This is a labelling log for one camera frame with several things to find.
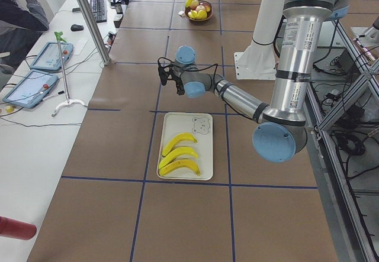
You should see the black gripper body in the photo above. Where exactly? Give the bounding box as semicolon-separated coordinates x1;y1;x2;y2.
171;66;185;95

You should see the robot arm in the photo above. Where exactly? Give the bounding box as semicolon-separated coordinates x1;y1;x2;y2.
159;0;349;163

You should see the brown wicker basket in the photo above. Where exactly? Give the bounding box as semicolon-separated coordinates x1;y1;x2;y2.
185;1;213;22

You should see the red yellow apple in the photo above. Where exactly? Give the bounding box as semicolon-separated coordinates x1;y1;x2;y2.
189;0;200;10

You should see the pink peach apple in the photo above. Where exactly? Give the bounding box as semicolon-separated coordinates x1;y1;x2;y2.
195;5;205;12

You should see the yellow pear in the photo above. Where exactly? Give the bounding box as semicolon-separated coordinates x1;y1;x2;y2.
197;11;207;20

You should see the yellow starfruit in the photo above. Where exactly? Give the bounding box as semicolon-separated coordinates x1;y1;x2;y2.
188;10;198;20

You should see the white bear tray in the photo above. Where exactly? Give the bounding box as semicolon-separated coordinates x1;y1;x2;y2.
156;112;213;180

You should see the metal cup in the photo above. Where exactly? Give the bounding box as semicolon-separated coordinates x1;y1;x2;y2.
114;4;123;14

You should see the black keyboard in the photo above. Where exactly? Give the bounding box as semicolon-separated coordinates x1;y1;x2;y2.
89;0;107;23

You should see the black computer mouse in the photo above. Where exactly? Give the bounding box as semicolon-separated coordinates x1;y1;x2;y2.
70;24;83;32

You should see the white hook stand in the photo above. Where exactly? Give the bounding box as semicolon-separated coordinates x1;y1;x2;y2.
52;31;88;117

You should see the blue teach pendant far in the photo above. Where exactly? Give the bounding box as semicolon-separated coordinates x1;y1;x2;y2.
30;42;74;72

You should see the blue teach pendant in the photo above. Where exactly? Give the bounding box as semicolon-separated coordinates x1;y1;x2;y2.
3;69;59;108
30;42;74;72

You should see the blue teach pendant near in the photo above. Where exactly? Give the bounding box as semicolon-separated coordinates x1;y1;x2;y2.
3;69;59;108

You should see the seated person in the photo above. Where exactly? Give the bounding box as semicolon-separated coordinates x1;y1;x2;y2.
1;0;49;68

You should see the small yellow object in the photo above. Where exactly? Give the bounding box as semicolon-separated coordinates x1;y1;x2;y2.
5;105;15;114

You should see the red cylinder bottle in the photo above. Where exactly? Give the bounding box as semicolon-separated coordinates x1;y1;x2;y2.
1;216;37;240

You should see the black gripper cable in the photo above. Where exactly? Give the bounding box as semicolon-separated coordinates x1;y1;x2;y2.
157;56;220;91

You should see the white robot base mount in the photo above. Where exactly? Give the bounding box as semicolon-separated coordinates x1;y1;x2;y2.
234;0;285;80

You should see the aluminium frame post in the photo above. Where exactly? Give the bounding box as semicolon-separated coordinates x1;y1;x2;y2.
77;0;111;66

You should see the aluminium frame rail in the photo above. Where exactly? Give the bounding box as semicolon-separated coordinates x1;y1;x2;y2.
304;22;379;262

